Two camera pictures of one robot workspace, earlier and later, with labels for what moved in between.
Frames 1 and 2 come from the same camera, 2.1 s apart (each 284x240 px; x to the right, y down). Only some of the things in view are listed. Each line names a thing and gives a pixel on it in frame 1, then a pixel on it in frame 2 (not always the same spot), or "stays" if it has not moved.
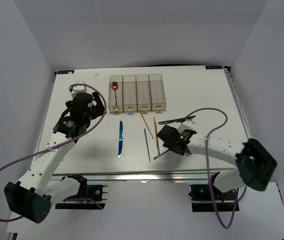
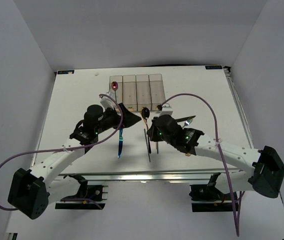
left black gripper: x=98 y=110 to x=129 y=118
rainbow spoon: x=114 y=86 stays
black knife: x=180 y=120 stays
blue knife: x=120 y=140 stays
